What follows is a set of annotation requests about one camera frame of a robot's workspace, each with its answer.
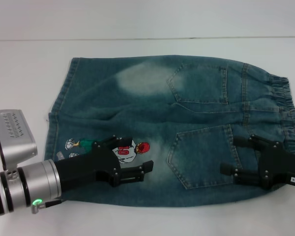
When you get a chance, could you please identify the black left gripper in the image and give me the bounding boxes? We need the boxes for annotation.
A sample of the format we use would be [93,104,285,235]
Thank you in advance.
[54,134,154,198]

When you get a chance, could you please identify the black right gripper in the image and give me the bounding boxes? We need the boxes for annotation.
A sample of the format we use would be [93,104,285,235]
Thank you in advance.
[220,134,295,190]

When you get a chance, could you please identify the blue denim shorts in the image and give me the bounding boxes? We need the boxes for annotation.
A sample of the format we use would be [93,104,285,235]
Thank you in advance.
[43,57,295,208]

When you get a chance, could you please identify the thin dark gripper cable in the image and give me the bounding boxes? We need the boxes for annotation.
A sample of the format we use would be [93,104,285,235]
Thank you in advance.
[43,199,64,207]

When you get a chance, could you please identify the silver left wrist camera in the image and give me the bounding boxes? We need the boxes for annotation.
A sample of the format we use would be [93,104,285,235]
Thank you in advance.
[0,109,38,180]

